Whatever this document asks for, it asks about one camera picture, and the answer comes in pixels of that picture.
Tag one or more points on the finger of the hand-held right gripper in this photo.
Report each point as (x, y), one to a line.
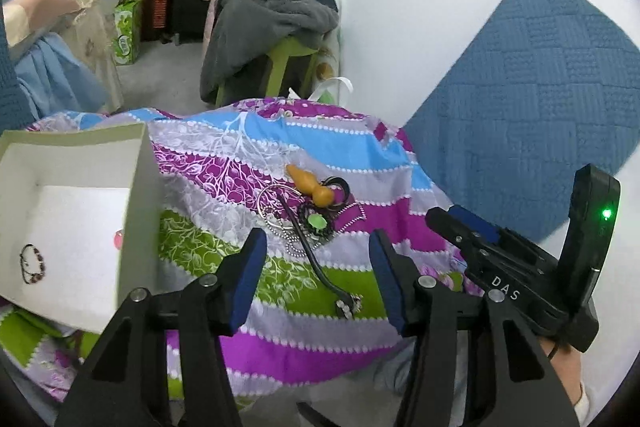
(475, 221)
(455, 229)

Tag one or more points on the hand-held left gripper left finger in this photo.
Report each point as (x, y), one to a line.
(247, 272)

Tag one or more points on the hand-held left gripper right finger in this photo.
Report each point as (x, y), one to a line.
(387, 277)

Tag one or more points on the silver hoop bangle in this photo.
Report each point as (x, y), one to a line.
(261, 199)

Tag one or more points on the green gem pendant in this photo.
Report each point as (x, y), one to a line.
(316, 222)

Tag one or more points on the orange hair clip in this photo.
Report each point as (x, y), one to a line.
(307, 182)

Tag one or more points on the white cardboard box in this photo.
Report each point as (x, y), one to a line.
(75, 217)

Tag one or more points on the person's right forearm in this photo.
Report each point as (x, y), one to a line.
(565, 374)

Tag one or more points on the colourful striped floral blanket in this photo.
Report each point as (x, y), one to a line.
(300, 332)

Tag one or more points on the light grey cloth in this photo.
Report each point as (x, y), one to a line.
(400, 372)

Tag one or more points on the small pink trinket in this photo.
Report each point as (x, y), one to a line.
(118, 239)

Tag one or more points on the folded floral mattress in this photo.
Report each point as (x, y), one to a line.
(331, 52)

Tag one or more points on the green plastic stool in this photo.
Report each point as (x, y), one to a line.
(285, 57)

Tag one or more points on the grey fleece garment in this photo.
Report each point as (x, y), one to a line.
(260, 22)

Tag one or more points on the green paper bag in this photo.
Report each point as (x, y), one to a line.
(126, 32)

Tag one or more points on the light blue cloth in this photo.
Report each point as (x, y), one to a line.
(55, 77)

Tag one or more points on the beige floral cloth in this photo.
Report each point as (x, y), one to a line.
(97, 37)

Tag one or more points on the red suitcase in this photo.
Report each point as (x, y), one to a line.
(152, 9)

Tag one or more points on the pink cream pillow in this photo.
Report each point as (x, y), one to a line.
(40, 14)

